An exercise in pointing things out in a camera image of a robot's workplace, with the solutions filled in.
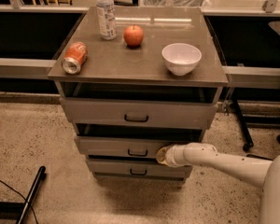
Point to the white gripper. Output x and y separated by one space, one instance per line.
171 156

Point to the grey drawer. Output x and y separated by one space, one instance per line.
139 113
146 168
130 141

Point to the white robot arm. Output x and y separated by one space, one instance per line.
260 173

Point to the grey bottom drawer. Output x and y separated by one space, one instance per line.
146 168

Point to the grey drawer cabinet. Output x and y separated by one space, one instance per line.
113 71

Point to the grey top drawer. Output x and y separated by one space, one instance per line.
139 113

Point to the black table leg with caster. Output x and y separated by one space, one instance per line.
254 121

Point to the white bowl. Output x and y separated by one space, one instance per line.
180 58

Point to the red apple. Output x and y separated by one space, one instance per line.
133 36

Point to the red soda can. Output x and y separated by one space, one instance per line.
74 58

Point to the black stand leg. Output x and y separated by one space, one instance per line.
19 211

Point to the clear plastic water bottle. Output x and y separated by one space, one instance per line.
106 19

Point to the metal railing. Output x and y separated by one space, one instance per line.
244 77

